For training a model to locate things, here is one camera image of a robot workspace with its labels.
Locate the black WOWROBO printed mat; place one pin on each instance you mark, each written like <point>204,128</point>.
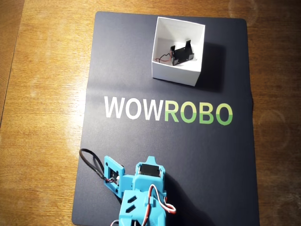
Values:
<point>164,141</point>

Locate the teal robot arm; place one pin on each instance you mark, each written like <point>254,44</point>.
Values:
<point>125,219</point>

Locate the teal gripper with servo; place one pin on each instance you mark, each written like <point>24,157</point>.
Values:
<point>148,181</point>

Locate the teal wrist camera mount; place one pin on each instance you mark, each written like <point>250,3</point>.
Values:
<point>108,162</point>

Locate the white open cardboard box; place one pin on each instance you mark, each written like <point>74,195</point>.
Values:
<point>174,73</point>

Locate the small black servo motor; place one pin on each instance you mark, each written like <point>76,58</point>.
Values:
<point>182,55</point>

